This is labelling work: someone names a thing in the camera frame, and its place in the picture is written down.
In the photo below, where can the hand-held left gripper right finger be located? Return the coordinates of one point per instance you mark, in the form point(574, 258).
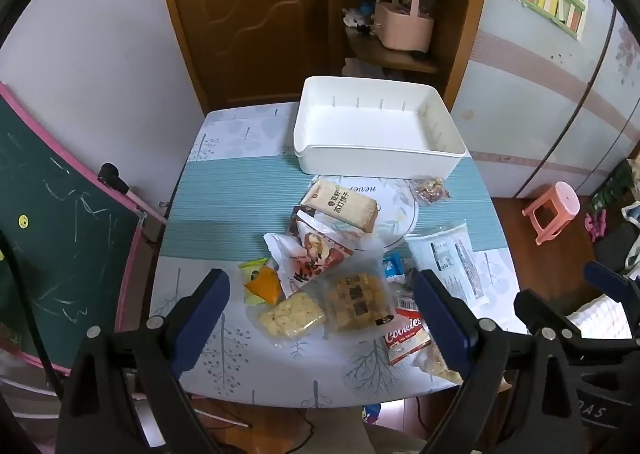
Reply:
point(442, 324)

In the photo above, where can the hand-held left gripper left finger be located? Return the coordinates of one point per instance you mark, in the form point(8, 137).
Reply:
point(200, 319)

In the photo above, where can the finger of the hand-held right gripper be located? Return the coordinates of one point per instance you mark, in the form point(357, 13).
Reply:
point(607, 276)
point(535, 306)

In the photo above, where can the red and white cookie packet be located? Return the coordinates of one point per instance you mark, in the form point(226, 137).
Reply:
point(405, 334)

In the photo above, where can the translucent white labelled packet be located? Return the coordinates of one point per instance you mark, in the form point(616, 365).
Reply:
point(452, 259)

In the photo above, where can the orange and yellow snack packet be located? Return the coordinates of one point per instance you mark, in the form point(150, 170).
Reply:
point(262, 286)

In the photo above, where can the small blue snack packet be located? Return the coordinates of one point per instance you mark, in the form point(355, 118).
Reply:
point(394, 266)

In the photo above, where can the clear brown biscuit packet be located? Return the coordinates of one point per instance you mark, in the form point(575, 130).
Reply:
point(355, 304)

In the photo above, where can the clear rice cracker packet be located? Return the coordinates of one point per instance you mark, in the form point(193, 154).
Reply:
point(292, 316)

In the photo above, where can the white snack packet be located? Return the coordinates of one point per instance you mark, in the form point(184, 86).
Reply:
point(295, 269)

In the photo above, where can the clear mixed nuts packet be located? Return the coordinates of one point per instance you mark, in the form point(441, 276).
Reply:
point(429, 189)

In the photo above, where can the brown patterned snack packet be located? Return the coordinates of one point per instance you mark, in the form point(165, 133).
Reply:
point(296, 221)

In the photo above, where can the red packet with figure print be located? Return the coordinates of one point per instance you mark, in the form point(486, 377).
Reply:
point(322, 246)

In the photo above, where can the beige cracker packet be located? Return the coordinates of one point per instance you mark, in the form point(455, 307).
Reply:
point(345, 204)

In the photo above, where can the white plastic storage box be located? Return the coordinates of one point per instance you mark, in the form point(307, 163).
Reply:
point(370, 129)

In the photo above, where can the checked cloth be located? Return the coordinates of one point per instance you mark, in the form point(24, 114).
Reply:
point(602, 316)

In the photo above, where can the pink toy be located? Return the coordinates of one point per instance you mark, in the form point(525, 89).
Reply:
point(596, 225)

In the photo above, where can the pink plastic stool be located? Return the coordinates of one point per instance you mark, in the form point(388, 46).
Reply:
point(552, 209)

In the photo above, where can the patterned tablecloth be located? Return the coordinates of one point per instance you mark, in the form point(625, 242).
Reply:
point(225, 199)

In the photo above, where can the green chalkboard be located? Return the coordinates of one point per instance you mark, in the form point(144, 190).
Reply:
point(60, 234)

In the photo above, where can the black clamp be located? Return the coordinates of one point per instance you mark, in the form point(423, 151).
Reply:
point(111, 177)

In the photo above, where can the pale green wardrobe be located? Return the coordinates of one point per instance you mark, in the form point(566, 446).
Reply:
point(530, 109)

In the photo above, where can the wooden corner shelf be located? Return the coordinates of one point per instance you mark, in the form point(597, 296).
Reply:
point(450, 34)

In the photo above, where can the pink basket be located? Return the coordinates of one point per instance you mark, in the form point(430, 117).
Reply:
point(402, 27)

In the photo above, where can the wooden door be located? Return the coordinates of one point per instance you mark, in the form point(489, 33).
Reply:
point(240, 19)

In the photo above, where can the black and white toy figures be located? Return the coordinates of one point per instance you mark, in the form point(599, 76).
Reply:
point(357, 22)

